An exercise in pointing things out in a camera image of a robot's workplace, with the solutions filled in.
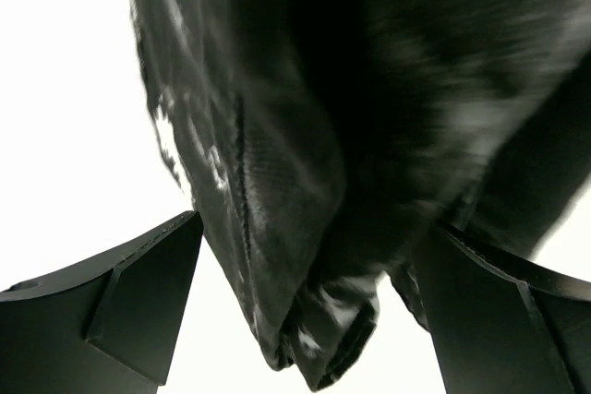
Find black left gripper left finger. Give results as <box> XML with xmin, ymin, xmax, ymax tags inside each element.
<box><xmin>1</xmin><ymin>211</ymin><xmax>203</xmax><ymax>394</ymax></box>

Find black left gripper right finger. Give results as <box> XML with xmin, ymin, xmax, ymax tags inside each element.
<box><xmin>415</xmin><ymin>225</ymin><xmax>590</xmax><ymax>394</ymax></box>

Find black white patterned trousers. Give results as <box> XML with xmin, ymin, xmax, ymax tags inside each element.
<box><xmin>129</xmin><ymin>0</ymin><xmax>590</xmax><ymax>392</ymax></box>

